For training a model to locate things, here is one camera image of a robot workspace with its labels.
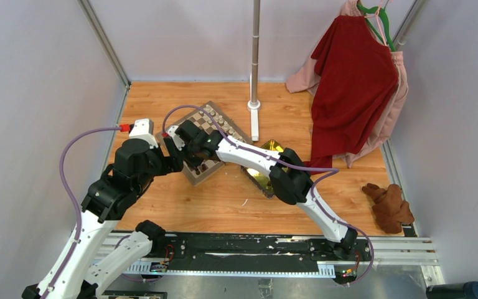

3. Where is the wooden folding chess board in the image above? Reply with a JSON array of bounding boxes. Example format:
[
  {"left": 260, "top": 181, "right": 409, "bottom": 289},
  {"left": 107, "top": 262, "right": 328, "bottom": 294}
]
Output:
[{"left": 163, "top": 101, "right": 253, "bottom": 186}]

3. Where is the gold metal tray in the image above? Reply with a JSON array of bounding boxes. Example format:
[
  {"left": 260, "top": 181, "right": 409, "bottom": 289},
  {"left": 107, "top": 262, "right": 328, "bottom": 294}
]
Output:
[{"left": 241, "top": 139, "right": 289, "bottom": 200}]

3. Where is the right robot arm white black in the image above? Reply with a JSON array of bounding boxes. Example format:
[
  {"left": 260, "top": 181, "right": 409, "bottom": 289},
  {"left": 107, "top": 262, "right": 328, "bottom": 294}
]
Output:
[{"left": 166, "top": 120, "right": 358, "bottom": 260}]

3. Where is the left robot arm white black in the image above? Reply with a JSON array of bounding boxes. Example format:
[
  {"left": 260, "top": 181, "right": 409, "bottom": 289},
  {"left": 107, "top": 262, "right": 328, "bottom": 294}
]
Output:
[{"left": 21, "top": 136, "right": 184, "bottom": 298}]

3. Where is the white stand base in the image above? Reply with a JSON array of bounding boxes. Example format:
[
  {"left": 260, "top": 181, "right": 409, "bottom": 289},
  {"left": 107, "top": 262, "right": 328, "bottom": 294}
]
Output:
[{"left": 247, "top": 100, "right": 261, "bottom": 141}]

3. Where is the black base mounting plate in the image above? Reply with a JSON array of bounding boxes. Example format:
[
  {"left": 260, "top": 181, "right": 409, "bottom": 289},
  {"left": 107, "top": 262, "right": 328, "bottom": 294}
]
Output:
[{"left": 147, "top": 232, "right": 372, "bottom": 273}]

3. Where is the pink garment on hanger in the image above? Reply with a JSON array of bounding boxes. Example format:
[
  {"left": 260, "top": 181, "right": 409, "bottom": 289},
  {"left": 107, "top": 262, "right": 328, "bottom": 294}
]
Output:
[{"left": 286, "top": 1, "right": 408, "bottom": 167}]

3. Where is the grey metal stand pole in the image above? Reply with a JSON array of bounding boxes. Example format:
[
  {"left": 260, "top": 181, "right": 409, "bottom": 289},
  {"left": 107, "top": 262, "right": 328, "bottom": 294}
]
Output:
[{"left": 248, "top": 0, "right": 261, "bottom": 110}]

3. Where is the red shirt on hanger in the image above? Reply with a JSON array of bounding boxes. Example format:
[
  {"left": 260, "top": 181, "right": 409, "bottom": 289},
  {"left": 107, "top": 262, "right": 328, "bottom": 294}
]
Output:
[{"left": 307, "top": 16, "right": 398, "bottom": 168}]

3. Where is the brown crumpled cloth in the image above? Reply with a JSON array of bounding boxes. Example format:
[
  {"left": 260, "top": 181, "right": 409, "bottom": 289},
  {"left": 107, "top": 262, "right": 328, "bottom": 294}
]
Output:
[{"left": 361, "top": 183, "right": 415, "bottom": 234}]

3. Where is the green clothes hanger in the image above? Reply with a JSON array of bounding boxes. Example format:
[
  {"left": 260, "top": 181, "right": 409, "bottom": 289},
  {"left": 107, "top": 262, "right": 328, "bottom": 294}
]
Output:
[{"left": 357, "top": 1, "right": 396, "bottom": 52}]

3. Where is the dark blue bottle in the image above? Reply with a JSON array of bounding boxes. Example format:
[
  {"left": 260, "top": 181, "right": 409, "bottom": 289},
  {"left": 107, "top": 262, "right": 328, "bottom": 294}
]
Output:
[{"left": 426, "top": 281, "right": 478, "bottom": 299}]

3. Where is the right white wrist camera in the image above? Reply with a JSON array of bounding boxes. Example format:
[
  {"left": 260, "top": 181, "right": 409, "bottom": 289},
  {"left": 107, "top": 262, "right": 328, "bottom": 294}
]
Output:
[{"left": 162, "top": 125, "right": 185, "bottom": 151}]

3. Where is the aluminium rail frame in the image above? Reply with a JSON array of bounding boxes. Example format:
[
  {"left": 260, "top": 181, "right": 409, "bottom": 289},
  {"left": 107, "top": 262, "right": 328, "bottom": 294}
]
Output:
[{"left": 49, "top": 232, "right": 446, "bottom": 299}]

